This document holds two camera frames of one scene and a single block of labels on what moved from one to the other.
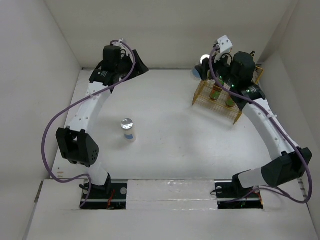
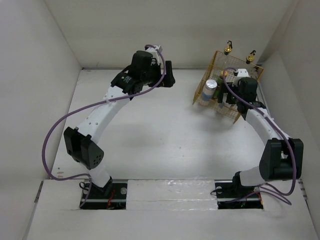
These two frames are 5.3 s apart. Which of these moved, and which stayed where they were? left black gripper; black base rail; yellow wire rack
Moved: left black gripper
Stayed: black base rail; yellow wire rack
